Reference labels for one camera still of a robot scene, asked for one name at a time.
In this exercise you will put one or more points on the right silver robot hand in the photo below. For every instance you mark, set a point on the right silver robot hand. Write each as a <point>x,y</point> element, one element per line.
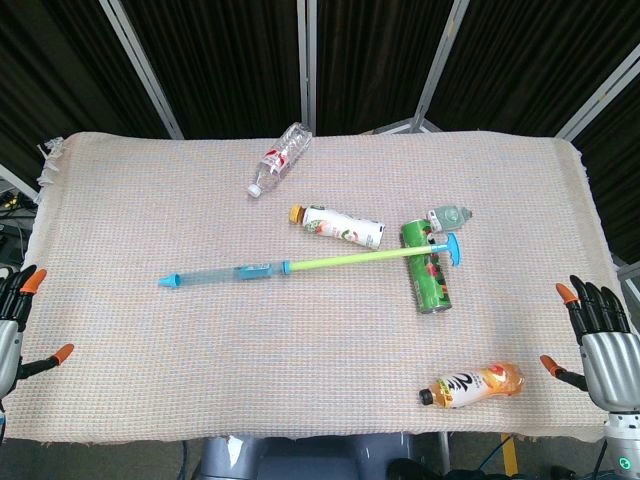
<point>611,362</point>

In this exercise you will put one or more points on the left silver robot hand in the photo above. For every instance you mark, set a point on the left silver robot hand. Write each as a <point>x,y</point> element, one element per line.
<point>9,345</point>

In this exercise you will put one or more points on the clear plastic tube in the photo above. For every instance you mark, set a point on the clear plastic tube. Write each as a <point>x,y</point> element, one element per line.
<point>225,274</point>

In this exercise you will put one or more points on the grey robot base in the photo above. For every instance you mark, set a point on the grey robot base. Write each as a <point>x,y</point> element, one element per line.
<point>310,457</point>

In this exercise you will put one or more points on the orange juice bottle black cap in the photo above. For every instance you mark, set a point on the orange juice bottle black cap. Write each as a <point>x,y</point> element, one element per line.
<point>475,385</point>

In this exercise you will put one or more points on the black folding screen panel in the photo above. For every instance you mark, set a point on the black folding screen panel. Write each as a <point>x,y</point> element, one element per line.
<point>55,70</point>
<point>215,65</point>
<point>525,65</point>
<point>617,175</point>
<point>375,60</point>

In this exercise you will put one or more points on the green drink can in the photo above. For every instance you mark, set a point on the green drink can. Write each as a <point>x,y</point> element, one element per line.
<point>427,272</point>

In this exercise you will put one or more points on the small clear bottle grey label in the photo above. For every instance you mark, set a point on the small clear bottle grey label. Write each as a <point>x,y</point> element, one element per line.
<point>450,216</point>

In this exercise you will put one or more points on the pink woven table cloth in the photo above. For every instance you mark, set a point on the pink woven table cloth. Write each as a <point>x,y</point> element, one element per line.
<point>250,340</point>

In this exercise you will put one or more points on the white drink bottle yellow cap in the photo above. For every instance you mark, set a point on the white drink bottle yellow cap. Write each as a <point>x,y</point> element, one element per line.
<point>340,226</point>

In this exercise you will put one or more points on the clear water bottle red label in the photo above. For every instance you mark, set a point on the clear water bottle red label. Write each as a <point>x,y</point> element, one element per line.
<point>279,159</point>

